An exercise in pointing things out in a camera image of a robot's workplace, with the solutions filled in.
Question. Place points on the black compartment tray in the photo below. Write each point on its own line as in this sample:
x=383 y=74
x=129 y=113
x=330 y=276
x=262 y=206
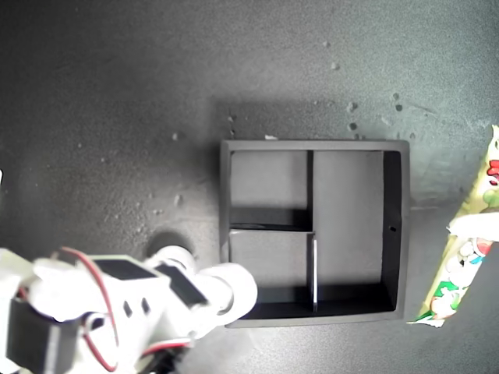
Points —
x=351 y=195

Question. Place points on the printed wrapper snack bar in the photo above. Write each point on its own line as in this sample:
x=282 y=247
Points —
x=456 y=272

